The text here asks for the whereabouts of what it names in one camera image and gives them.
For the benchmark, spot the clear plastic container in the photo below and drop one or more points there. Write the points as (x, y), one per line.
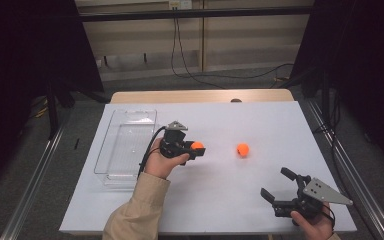
(126, 146)

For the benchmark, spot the dark round knob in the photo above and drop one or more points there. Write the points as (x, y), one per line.
(236, 100)

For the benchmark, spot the black curtain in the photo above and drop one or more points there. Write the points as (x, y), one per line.
(363, 66)
(20, 66)

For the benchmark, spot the person's left hand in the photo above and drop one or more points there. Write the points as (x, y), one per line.
(160, 165)

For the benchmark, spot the white wall socket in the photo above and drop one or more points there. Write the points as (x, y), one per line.
(180, 4)

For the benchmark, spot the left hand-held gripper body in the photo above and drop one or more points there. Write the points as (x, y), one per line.
(173, 136)

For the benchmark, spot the black stand post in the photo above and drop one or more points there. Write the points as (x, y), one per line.
(52, 113)

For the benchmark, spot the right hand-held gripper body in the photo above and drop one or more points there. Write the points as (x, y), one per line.
(321, 193)

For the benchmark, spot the small black floor object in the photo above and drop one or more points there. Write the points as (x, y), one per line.
(76, 143)

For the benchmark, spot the orange ball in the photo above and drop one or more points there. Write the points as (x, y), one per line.
(197, 145)
(242, 149)

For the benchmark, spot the person's right hand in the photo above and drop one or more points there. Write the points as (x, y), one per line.
(313, 230)

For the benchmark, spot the aluminium rail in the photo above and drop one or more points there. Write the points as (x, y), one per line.
(30, 190)
(356, 180)

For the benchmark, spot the black horizontal frame bar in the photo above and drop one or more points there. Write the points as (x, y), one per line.
(196, 13)

